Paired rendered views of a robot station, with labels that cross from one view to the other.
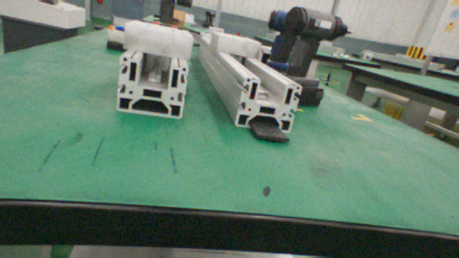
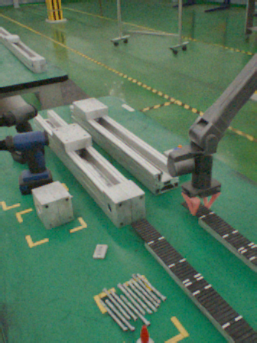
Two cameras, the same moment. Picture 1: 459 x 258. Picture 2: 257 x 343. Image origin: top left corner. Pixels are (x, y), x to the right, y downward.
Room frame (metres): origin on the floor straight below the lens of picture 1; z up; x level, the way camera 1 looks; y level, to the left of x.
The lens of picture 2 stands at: (2.27, -0.06, 1.49)
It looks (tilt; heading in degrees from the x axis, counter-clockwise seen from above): 31 degrees down; 167
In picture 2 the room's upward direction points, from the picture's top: 4 degrees counter-clockwise
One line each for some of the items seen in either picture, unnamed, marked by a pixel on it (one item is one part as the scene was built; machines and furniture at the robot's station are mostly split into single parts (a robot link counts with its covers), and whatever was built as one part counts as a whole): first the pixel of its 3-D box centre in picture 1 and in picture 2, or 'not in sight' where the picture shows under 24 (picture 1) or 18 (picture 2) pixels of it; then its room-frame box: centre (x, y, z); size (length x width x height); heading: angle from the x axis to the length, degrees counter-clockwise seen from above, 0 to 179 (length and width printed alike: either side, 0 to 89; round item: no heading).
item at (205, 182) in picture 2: (167, 12); (201, 178); (1.45, 0.35, 0.92); 0.10 x 0.07 x 0.07; 104
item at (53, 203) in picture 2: (261, 59); (56, 203); (1.28, -0.07, 0.83); 0.11 x 0.10 x 0.10; 105
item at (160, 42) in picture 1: (159, 46); (90, 111); (0.64, 0.16, 0.87); 0.16 x 0.11 x 0.07; 13
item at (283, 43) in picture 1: (294, 51); (23, 163); (1.09, -0.15, 0.89); 0.20 x 0.08 x 0.22; 91
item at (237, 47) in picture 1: (232, 49); (71, 140); (0.93, 0.03, 0.87); 0.16 x 0.11 x 0.07; 13
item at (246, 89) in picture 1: (229, 66); (73, 151); (0.93, 0.03, 0.82); 0.80 x 0.10 x 0.09; 13
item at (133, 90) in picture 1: (160, 55); (115, 139); (0.88, 0.22, 0.82); 0.80 x 0.10 x 0.09; 13
